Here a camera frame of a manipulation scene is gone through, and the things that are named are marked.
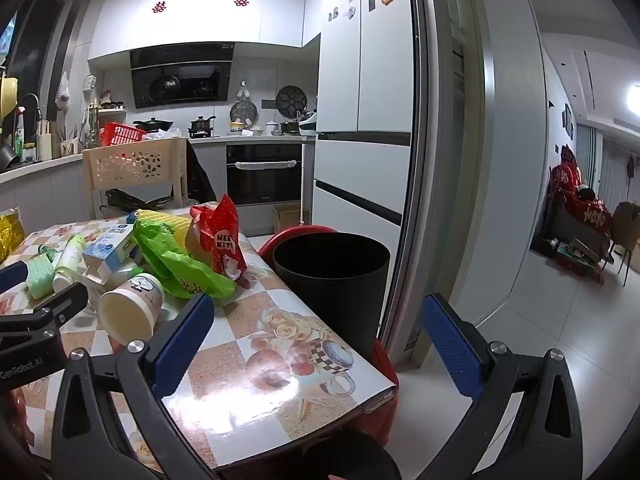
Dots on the light green ridged sponge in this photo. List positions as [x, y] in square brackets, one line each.
[40, 277]

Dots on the dark jacket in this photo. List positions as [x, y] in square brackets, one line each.
[200, 180]

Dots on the green onions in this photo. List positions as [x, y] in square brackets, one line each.
[125, 200]

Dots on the black range hood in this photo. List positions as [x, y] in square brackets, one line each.
[180, 80]

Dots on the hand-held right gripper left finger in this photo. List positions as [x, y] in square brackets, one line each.
[185, 345]

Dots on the brown chair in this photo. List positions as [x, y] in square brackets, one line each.
[627, 225]

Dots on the black saucepan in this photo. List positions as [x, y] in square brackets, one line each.
[7, 157]

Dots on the red blanket on sofa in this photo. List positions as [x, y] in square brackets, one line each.
[595, 212]

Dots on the black faucet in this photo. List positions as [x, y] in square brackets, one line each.
[38, 115]

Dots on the white paper cup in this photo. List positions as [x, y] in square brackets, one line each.
[132, 305]

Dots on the red snack bag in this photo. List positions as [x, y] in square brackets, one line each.
[222, 240]

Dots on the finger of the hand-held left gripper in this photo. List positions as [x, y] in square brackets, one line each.
[14, 276]
[62, 305]

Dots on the green plastic bag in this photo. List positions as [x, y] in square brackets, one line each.
[175, 265]

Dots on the white tube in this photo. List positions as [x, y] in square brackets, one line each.
[70, 260]

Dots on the checkered tablecloth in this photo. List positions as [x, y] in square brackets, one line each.
[280, 320]

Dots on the dark round object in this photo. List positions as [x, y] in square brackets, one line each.
[360, 455]

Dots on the yellow foam sponge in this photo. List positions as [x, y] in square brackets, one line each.
[165, 220]

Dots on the green spray bottle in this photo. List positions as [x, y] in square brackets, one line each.
[19, 135]

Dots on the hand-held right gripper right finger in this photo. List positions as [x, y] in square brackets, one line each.
[450, 345]

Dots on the ceiling light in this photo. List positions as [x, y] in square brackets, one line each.
[634, 101]

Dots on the round steel strainer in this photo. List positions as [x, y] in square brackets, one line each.
[242, 112]

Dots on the blue white carton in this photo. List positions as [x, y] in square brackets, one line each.
[112, 250]

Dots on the red plastic stool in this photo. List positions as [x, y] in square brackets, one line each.
[385, 365]

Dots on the black cooking pot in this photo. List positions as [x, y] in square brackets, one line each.
[201, 124]

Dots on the black wok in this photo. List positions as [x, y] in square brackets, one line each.
[155, 124]

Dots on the white refrigerator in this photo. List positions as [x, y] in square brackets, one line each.
[360, 60]

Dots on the white enamel pot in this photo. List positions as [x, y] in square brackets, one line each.
[272, 128]

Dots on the gold foil bag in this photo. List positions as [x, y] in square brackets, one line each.
[10, 232]

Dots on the white upright pole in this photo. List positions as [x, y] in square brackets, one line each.
[302, 185]

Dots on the grey sliding door frame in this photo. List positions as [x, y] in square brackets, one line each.
[450, 160]

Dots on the round black mould pan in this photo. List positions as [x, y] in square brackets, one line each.
[291, 99]

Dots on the cardboard box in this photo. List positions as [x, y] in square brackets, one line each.
[290, 217]

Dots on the white green rice cooker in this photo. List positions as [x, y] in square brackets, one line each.
[309, 122]

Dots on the black trash bin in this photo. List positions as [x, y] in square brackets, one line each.
[330, 300]

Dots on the beige plastic chair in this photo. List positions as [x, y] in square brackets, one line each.
[135, 162]

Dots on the white hanging plastic bag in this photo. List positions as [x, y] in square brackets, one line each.
[62, 92]

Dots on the red plastic basket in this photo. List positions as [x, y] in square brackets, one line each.
[122, 135]

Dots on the yellow bowl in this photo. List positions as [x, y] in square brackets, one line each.
[7, 95]

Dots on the black built-in oven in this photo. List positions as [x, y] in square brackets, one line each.
[265, 185]

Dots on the beige knife block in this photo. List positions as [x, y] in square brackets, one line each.
[45, 147]

